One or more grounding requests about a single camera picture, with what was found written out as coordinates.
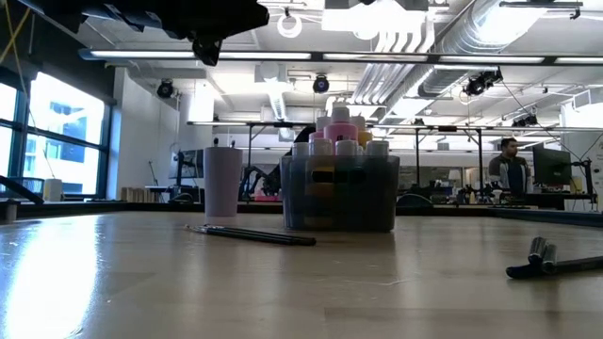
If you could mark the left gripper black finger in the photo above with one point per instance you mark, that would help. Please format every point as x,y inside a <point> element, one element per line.
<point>207,49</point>

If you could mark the small teal paint bottle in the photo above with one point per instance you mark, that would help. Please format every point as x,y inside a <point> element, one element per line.
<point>347,148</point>

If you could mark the small green paint bottle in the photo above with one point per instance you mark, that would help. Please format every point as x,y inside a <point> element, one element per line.
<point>377,148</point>

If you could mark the black background robot arm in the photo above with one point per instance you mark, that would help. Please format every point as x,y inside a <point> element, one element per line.
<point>273,181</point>

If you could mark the gold-ferruled black paint brush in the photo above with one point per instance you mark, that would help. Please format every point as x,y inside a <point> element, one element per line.
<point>301,241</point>

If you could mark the black background monitor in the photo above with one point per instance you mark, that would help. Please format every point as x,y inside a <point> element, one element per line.
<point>188,165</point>

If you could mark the lilac plastic cup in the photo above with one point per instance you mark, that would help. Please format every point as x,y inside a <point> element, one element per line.
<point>222,181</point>

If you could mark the pink background tray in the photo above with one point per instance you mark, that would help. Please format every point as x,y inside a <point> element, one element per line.
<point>266,198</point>

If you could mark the light wooden blocks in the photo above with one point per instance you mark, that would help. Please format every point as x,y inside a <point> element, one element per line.
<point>134,194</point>

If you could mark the translucent grey plastic bin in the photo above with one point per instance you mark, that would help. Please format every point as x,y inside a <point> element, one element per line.
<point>339,207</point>

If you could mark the white canister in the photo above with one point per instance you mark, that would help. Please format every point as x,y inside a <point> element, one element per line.
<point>53,189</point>

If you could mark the cluttered background workbench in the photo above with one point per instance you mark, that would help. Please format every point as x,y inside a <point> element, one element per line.
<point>466,197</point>

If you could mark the person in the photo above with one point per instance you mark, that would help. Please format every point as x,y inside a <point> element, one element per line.
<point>509,172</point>

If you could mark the black desktop monitor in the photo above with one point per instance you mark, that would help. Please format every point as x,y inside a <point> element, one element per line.
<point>552,166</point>

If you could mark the black equipment stand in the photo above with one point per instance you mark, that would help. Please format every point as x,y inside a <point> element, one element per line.
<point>588,183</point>

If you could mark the black markers at right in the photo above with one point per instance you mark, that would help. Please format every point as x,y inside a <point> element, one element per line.
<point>584,264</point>

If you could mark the black round ceiling camera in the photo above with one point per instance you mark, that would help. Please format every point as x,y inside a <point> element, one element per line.
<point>165,88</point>
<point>321,84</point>

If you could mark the black ceiling camera cluster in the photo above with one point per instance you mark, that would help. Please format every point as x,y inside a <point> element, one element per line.
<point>478,85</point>

